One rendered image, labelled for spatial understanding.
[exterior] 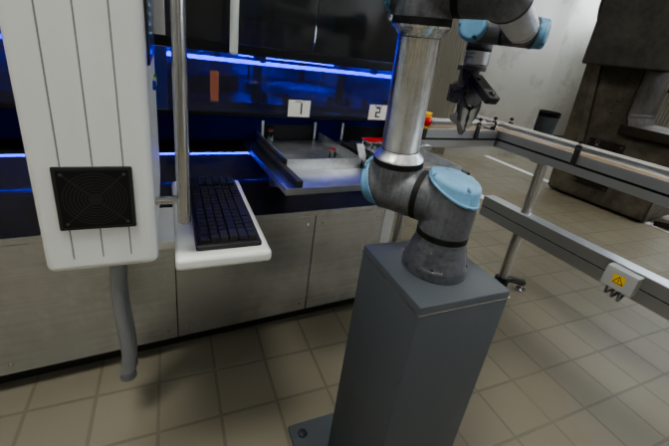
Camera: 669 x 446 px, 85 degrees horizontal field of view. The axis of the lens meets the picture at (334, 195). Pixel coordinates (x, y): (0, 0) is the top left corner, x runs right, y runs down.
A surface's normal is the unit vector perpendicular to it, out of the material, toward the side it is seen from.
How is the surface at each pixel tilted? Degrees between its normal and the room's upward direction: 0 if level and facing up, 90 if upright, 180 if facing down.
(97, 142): 90
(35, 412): 0
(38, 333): 90
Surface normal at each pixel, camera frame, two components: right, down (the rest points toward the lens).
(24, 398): 0.13, -0.92
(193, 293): 0.44, 0.39
